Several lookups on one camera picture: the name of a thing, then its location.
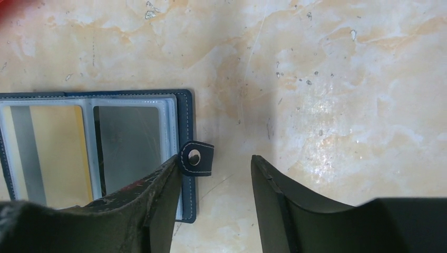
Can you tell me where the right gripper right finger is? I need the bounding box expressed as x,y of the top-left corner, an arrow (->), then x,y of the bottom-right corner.
251,155 -> 446,252

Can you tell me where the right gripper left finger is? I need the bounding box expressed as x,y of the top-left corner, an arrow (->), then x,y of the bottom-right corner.
1,157 -> 182,252

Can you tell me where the navy leather card holder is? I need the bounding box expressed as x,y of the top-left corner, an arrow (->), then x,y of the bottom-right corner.
1,89 -> 214,223

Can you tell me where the gold credit card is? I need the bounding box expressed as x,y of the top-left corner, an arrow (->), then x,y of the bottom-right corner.
1,105 -> 93,209

